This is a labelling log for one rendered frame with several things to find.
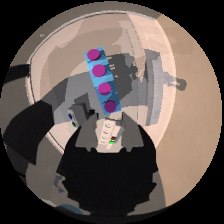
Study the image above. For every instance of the magenta round cap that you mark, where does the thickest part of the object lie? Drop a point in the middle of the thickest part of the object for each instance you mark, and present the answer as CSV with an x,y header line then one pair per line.
x,y
104,88
98,70
93,54

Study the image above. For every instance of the dark purple screw cap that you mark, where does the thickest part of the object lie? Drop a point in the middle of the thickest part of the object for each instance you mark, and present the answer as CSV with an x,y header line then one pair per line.
x,y
110,106

